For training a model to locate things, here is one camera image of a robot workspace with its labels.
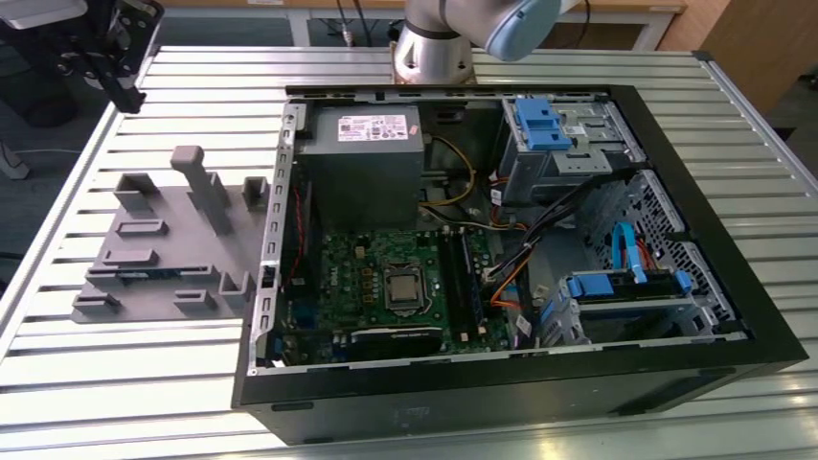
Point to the black graphics card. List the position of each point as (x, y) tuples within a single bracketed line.
[(397, 342)]

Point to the green motherboard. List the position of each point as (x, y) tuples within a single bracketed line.
[(349, 268)]

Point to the black RAM slot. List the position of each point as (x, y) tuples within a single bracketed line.
[(453, 282), (466, 282)]

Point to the black mesh waste bin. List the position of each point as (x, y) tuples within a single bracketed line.
[(39, 112)]

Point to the hard disk in blue carrier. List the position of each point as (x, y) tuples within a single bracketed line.
[(592, 286)]

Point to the wooden cabinet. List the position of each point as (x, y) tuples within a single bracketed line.
[(754, 43)]

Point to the grey disk bay cage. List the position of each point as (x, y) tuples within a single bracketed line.
[(645, 306)]

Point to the grey parts rack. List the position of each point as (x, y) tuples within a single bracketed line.
[(179, 239)]

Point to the silver CPU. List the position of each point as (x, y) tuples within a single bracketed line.
[(405, 289)]

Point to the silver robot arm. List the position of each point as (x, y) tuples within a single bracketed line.
[(429, 52)]

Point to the grey power supply unit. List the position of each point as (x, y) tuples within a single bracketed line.
[(358, 182)]

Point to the blue VGA connector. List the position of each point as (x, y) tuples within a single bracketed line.
[(279, 347)]

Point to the blue drive bay latch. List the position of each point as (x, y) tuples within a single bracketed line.
[(539, 129)]

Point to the white floor stand foot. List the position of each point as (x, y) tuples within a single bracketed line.
[(12, 165)]

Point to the blue RAM stick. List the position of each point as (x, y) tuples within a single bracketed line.
[(161, 274)]

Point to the black PC case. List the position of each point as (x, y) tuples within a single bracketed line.
[(511, 397)]

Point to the grey optical drive cage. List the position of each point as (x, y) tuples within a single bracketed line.
[(576, 165)]

